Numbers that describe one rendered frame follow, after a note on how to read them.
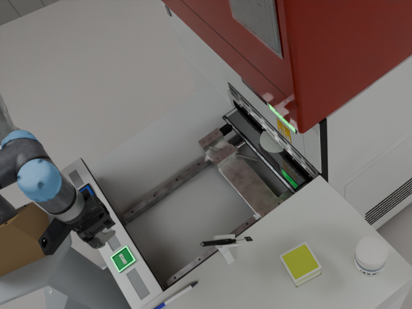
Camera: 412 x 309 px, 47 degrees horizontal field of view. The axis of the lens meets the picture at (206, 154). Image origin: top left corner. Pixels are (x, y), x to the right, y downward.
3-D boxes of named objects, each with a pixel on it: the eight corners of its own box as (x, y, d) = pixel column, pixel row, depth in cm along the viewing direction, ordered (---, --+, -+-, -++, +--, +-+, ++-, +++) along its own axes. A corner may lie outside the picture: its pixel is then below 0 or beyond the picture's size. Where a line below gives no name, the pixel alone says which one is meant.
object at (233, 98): (235, 103, 165) (230, 87, 157) (320, 190, 142) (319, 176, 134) (231, 106, 165) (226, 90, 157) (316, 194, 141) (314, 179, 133)
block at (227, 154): (232, 147, 152) (230, 143, 150) (238, 154, 150) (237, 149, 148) (213, 162, 151) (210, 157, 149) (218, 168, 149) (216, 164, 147)
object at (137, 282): (97, 176, 166) (80, 156, 154) (178, 304, 137) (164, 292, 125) (75, 192, 165) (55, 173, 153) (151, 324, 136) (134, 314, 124)
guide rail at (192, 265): (299, 185, 147) (298, 181, 144) (303, 190, 146) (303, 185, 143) (167, 284, 141) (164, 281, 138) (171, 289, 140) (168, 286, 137)
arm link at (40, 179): (39, 146, 94) (57, 173, 89) (65, 172, 103) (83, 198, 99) (6, 171, 93) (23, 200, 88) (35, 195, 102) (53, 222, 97)
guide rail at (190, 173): (247, 131, 161) (246, 126, 159) (251, 135, 160) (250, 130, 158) (126, 218, 155) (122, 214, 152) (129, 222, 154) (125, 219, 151)
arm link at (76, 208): (51, 221, 98) (37, 194, 102) (62, 229, 101) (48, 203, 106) (82, 200, 98) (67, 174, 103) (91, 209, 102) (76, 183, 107)
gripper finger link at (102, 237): (124, 241, 120) (110, 227, 112) (105, 255, 119) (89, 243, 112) (119, 232, 122) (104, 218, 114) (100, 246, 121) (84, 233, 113)
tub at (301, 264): (306, 250, 122) (305, 241, 116) (322, 275, 117) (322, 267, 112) (281, 263, 121) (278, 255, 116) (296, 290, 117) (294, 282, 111)
